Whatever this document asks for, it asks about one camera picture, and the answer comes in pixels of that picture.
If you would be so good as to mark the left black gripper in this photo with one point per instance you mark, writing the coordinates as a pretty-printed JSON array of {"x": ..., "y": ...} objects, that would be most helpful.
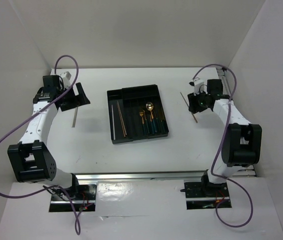
[{"x": 80, "y": 99}]

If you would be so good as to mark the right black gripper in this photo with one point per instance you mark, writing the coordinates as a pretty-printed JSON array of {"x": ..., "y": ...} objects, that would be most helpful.
[{"x": 192, "y": 101}]

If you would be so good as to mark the gold spoon green handle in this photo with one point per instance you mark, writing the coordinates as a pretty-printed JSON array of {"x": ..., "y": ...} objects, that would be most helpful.
[
  {"x": 149, "y": 106},
  {"x": 153, "y": 126}
]

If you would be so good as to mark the gold fork green handle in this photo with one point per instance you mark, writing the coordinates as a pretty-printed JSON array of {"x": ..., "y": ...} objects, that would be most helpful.
[{"x": 144, "y": 122}]

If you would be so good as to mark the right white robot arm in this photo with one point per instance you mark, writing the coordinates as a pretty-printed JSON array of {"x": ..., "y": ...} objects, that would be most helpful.
[{"x": 240, "y": 145}]

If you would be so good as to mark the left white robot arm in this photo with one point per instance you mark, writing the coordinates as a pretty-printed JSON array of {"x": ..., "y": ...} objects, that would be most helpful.
[{"x": 30, "y": 158}]

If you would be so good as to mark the black cutlery organizer tray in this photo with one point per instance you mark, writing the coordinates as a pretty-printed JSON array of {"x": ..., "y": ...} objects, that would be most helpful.
[{"x": 132, "y": 100}]

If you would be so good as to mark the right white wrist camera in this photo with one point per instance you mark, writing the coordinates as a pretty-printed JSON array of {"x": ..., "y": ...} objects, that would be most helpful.
[{"x": 197, "y": 83}]

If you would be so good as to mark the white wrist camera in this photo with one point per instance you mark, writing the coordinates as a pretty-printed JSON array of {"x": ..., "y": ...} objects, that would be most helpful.
[
  {"x": 197, "y": 83},
  {"x": 64, "y": 80}
]

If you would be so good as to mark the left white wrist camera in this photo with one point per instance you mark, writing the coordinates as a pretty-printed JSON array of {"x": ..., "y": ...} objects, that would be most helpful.
[{"x": 64, "y": 80}]

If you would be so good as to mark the aluminium front rail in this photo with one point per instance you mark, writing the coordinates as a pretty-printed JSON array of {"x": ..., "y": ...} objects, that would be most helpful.
[{"x": 138, "y": 176}]

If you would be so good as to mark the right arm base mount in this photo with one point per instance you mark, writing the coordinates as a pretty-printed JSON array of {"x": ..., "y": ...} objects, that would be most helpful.
[{"x": 198, "y": 198}]

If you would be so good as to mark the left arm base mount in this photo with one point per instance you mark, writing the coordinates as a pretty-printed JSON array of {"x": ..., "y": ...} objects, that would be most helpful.
[{"x": 84, "y": 200}]

